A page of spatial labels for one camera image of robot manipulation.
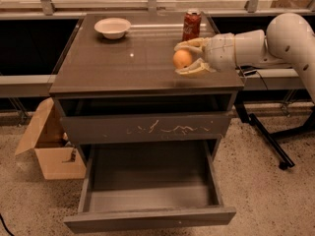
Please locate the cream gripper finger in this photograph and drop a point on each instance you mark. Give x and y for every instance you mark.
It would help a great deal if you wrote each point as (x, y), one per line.
(197, 45)
(197, 67)

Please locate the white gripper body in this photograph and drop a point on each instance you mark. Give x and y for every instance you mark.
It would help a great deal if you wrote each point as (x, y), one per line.
(220, 52)

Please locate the orange fruit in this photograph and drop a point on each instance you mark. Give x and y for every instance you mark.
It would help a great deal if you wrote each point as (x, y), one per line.
(182, 58)

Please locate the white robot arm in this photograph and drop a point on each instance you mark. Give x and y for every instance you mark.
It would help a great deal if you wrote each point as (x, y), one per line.
(288, 41)

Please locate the scratched grey top drawer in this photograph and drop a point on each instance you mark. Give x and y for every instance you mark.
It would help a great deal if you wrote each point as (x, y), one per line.
(120, 129)

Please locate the grey drawer cabinet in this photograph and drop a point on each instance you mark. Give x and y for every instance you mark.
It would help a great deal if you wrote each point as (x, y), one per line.
(134, 75)

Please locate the open grey middle drawer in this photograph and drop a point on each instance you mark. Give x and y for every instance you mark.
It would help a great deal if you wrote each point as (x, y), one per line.
(148, 186)

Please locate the red soda can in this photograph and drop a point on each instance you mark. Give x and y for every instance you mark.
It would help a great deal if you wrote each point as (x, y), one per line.
(191, 25)

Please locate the white paper bowl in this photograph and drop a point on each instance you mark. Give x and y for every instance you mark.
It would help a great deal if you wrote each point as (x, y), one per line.
(112, 28)

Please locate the black metal stand leg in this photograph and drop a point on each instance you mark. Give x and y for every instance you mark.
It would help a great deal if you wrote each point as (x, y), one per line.
(251, 119)

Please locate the open cardboard box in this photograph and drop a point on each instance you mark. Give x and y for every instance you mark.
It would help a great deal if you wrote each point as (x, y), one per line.
(58, 160)

